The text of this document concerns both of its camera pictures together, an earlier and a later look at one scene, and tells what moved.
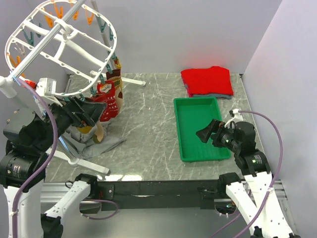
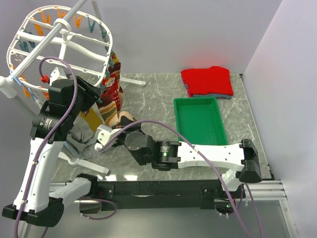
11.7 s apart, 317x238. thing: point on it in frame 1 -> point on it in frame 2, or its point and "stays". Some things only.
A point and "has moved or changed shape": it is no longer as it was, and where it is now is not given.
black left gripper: [92, 110] -> [91, 93]
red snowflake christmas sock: [106, 93] has moved or changed shape
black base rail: [158, 195] stays
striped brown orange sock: [98, 136] has moved or changed shape
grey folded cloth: [211, 95] stays
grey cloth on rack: [84, 144] stays
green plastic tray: [192, 114] stays
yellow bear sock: [84, 130] has moved or changed shape
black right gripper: [204, 133] -> [136, 127]
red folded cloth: [215, 80] stays
